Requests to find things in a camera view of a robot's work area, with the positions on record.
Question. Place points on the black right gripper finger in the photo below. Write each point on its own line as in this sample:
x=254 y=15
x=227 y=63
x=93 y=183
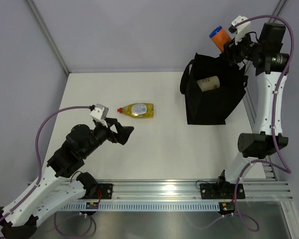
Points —
x=228 y=58
x=229 y=46

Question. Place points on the left aluminium frame post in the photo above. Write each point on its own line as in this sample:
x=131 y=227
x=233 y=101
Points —
x=39 y=20

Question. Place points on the black canvas bag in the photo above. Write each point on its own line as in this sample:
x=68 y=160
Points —
x=211 y=107

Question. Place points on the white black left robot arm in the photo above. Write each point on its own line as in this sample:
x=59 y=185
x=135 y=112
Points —
x=21 y=218

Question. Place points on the orange blue cologne bottle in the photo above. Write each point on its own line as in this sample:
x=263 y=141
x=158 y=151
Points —
x=220 y=37

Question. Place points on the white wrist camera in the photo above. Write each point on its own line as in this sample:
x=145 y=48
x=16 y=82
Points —
x=239 y=26
x=99 y=113

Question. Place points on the cream lotion pump bottle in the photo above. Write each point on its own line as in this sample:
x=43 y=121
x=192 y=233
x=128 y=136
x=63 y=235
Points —
x=209 y=83

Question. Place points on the aluminium frame post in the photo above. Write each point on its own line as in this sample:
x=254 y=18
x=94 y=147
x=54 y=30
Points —
x=279 y=7
x=39 y=20

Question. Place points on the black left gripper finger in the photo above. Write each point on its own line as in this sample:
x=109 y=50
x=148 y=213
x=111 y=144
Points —
x=120 y=131
x=123 y=139

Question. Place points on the white slotted cable duct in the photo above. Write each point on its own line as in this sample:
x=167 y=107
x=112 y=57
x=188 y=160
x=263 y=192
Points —
x=141 y=207

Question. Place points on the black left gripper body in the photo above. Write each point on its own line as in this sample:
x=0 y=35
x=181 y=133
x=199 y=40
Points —
x=101 y=133

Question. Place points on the aluminium mounting rail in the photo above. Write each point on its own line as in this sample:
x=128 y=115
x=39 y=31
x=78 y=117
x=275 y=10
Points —
x=188 y=190

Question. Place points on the yellow dish soap bottle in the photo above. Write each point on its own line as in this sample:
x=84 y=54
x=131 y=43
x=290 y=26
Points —
x=138 y=110

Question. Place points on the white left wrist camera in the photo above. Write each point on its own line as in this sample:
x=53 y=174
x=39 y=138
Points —
x=99 y=113

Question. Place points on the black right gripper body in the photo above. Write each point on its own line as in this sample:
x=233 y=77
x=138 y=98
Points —
x=244 y=49

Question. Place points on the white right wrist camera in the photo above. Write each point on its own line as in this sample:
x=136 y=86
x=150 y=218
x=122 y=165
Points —
x=239 y=26

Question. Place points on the right aluminium frame post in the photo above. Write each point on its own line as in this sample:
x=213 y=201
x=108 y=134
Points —
x=279 y=7

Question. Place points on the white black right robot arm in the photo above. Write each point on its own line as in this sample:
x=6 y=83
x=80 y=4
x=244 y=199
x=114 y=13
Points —
x=271 y=56

